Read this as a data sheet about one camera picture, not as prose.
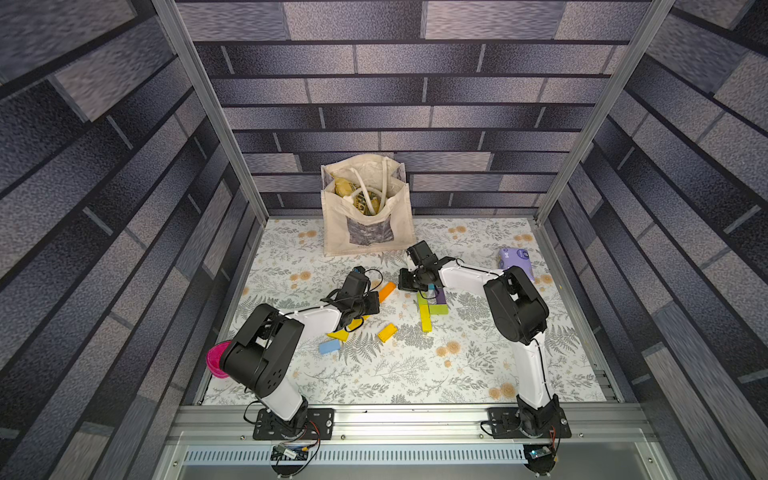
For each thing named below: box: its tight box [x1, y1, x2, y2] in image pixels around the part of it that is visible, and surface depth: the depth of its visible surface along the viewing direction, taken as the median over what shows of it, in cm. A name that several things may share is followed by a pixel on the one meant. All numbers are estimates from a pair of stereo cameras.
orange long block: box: [379, 282, 396, 303], surface depth 100 cm
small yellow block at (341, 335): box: [327, 330, 349, 342], surface depth 90 cm
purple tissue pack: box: [499, 247, 534, 281], surface depth 103 cm
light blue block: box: [319, 339, 340, 354], surface depth 89 cm
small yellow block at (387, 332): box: [377, 323, 399, 343], surface depth 91 cm
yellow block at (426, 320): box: [420, 304, 433, 333], surface depth 94 cm
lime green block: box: [429, 304, 449, 315], surface depth 96 cm
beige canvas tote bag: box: [321, 154, 417, 257], surface depth 99 cm
